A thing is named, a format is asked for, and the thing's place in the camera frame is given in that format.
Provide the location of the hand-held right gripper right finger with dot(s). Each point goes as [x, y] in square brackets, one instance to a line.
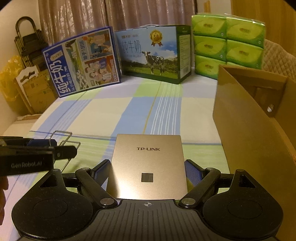
[192, 171]

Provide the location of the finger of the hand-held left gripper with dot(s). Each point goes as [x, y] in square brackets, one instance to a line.
[66, 153]
[41, 142]

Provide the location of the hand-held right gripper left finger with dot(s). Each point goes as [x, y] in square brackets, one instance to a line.
[101, 170]

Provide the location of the gold panel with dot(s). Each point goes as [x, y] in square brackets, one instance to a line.
[145, 162]

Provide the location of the brown cardboard box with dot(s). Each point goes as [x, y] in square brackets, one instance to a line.
[242, 127]

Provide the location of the person's left hand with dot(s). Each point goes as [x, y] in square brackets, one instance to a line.
[2, 199]

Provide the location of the flat cardboard sheet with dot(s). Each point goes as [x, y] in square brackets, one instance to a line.
[27, 117]

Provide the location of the yellow plastic bag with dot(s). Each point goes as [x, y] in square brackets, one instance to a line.
[9, 78]

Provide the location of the blue printed milk carton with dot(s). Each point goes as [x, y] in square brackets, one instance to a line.
[69, 69]

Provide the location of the black folding cart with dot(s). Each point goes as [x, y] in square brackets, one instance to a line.
[27, 46]

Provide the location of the green cow print milk carton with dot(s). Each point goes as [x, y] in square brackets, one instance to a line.
[148, 58]

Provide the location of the beige patterned curtain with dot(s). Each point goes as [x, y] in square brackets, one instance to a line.
[69, 20]
[150, 11]

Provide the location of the bundle of green tissue packs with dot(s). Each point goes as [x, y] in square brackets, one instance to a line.
[208, 46]

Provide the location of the beige quilted cover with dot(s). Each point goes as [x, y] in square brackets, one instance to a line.
[277, 58]

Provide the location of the wooden door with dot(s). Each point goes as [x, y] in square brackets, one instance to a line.
[266, 14]

